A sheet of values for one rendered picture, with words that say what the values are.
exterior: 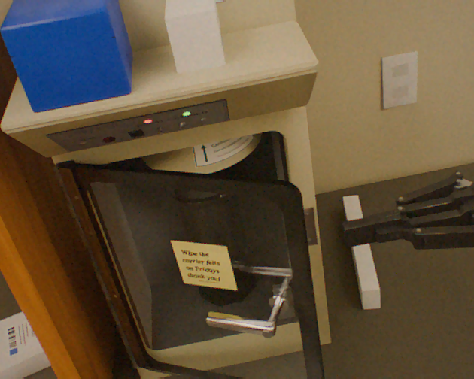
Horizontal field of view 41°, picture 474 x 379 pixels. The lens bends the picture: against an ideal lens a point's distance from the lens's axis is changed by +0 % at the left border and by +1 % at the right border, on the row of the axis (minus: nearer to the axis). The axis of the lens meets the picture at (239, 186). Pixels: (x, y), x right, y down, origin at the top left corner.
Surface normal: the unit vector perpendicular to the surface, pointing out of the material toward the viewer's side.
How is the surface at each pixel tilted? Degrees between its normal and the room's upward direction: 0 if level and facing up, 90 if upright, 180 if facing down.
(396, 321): 0
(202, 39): 90
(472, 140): 90
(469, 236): 89
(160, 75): 0
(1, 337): 0
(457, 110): 90
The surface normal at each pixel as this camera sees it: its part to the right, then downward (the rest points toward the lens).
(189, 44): 0.07, 0.59
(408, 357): -0.15, -0.79
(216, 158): 0.23, 0.17
